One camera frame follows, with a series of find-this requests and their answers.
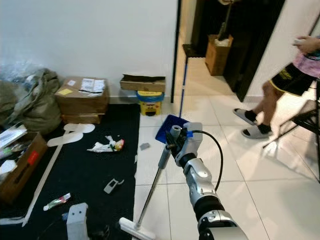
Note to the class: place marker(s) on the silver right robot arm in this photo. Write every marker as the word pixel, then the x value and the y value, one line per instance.
pixel 200 180

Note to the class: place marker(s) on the white floor strip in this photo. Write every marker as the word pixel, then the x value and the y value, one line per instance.
pixel 43 185

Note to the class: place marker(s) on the small grey plastic piece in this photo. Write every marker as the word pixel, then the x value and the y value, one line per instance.
pixel 144 146

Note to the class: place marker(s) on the yellow bucket with blue band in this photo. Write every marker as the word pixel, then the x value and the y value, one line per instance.
pixel 150 106

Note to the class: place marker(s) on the yellow snack packet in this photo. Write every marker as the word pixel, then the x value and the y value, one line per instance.
pixel 117 144

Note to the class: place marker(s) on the small torn cardboard box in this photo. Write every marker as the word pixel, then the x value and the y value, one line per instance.
pixel 142 86

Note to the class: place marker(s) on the white crumpled wrapper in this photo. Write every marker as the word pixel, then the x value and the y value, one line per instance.
pixel 99 147

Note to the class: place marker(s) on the grey hook clip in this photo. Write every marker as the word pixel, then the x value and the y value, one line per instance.
pixel 112 186

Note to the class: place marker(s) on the thin flattened cardboard box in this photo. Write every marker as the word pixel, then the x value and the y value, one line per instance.
pixel 80 119

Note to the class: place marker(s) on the small black foam mat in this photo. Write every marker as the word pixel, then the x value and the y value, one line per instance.
pixel 188 50

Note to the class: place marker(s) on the tall open cardboard box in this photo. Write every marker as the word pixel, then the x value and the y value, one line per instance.
pixel 217 59

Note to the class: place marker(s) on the sealed cardboard box with labels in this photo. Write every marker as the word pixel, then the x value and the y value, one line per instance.
pixel 80 102

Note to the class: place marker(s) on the black cabinet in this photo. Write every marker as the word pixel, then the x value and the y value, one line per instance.
pixel 202 22

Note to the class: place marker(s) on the black door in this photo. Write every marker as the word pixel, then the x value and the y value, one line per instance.
pixel 255 47

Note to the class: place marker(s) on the white green red tube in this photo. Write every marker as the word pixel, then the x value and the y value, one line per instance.
pixel 57 202

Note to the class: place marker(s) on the person in black shorts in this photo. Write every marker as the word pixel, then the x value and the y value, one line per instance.
pixel 287 77

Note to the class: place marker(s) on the olive green fabric sack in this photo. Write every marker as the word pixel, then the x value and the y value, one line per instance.
pixel 37 105

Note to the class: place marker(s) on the open cardboard box red label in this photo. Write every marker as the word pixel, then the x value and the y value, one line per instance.
pixel 30 165

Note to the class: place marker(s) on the white flat booklet box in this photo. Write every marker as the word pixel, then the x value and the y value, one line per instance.
pixel 12 135

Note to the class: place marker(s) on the beige cloth bundle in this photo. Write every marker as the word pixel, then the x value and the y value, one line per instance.
pixel 227 2

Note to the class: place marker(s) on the clear plastic bag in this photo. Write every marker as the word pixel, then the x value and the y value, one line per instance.
pixel 20 71

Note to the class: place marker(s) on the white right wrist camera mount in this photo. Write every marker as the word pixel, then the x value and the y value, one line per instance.
pixel 194 140

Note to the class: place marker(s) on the black door frame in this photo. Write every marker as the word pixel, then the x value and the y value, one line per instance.
pixel 176 50

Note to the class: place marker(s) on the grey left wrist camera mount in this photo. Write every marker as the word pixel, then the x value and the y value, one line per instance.
pixel 77 222

